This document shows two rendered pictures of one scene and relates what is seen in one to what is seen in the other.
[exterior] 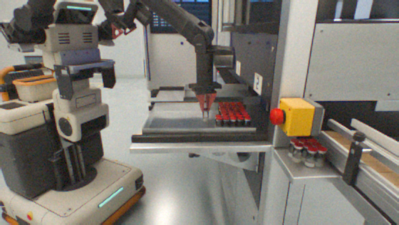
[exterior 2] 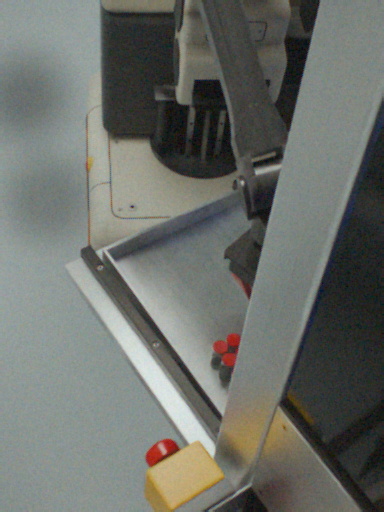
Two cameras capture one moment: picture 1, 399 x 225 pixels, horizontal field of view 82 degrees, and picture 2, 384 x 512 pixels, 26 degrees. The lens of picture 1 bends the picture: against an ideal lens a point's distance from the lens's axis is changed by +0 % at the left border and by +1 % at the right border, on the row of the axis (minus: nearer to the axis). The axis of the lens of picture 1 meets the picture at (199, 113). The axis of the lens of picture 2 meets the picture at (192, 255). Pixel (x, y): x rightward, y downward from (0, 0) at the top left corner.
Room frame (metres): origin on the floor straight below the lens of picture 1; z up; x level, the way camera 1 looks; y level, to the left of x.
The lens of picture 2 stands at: (0.27, -0.50, 1.88)
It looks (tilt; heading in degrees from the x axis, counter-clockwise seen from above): 52 degrees down; 52
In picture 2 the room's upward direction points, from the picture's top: 7 degrees clockwise
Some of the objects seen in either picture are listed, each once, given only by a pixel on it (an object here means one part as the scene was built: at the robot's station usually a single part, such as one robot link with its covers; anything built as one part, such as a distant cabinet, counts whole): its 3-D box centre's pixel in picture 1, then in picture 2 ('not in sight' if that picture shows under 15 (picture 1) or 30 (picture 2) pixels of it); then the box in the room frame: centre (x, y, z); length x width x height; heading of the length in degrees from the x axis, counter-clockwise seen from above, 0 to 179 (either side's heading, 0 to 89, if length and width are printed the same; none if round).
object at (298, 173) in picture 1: (309, 164); not in sight; (0.50, -0.28, 0.87); 0.14 x 0.13 x 0.02; 92
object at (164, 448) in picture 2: (278, 116); (165, 458); (0.51, -0.19, 0.99); 0.04 x 0.04 x 0.04; 2
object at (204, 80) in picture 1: (204, 78); (268, 250); (0.77, -0.02, 1.03); 0.10 x 0.07 x 0.07; 106
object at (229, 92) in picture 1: (218, 92); not in sight; (1.10, -0.10, 0.90); 0.34 x 0.26 x 0.04; 92
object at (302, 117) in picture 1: (297, 116); (187, 491); (0.51, -0.24, 0.99); 0.08 x 0.07 x 0.07; 92
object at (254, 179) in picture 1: (222, 97); not in sight; (1.62, -0.17, 0.73); 1.98 x 0.01 x 0.25; 2
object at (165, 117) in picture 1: (198, 117); (237, 301); (0.75, 0.00, 0.90); 0.34 x 0.26 x 0.04; 91
